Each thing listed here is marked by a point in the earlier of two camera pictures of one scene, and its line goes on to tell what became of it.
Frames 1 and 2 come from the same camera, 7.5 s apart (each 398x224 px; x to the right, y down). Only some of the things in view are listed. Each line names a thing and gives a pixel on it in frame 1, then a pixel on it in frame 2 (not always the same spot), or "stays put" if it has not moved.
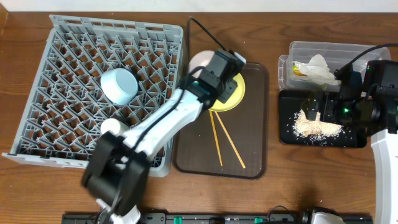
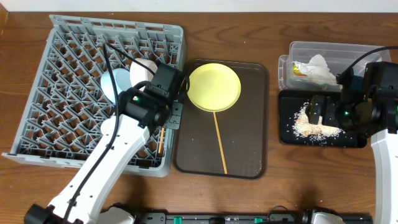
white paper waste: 317,70 stays put
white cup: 110,124 stays put
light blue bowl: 119,85 stays put
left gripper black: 227,88 → 175,115
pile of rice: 317,129 stays put
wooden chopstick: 229,139 → 220,143
